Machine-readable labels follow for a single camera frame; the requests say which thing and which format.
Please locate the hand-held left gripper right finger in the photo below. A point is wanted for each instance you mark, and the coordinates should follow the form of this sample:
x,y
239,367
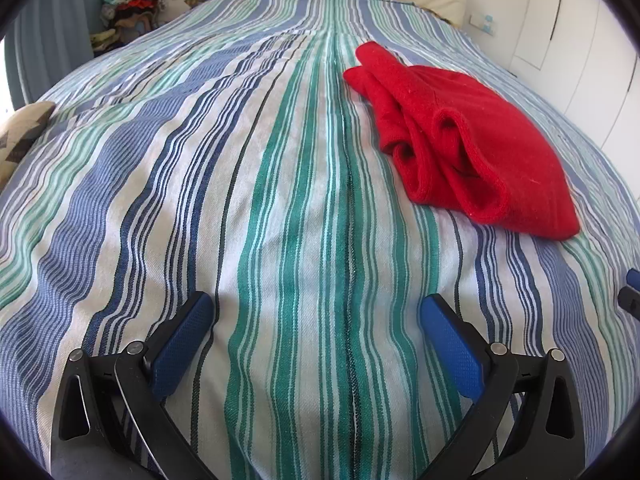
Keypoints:
x,y
452,345

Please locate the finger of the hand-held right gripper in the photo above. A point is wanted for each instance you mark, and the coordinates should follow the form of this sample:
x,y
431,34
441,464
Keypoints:
x,y
631,292

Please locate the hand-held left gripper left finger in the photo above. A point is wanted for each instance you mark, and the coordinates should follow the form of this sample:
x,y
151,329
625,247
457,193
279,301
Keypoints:
x,y
182,342

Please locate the red knit sweater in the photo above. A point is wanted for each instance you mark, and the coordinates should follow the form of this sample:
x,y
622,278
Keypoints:
x,y
465,140

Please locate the pile of colourful clothes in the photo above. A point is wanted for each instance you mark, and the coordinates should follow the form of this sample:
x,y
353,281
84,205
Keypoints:
x,y
132,7

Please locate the striped bedspread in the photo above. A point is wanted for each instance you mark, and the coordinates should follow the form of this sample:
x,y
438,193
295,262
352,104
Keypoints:
x,y
250,185

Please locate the white wardrobe doors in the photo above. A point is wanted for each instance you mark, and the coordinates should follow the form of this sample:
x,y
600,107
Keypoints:
x,y
580,35

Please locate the patterned cushion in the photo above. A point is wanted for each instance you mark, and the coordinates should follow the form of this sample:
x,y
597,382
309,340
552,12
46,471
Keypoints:
x,y
22,132

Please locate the blue curtain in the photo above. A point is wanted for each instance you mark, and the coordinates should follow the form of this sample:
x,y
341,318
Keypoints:
x,y
47,35

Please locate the white wall socket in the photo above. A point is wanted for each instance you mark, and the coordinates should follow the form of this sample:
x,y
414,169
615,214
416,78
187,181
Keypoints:
x,y
484,22

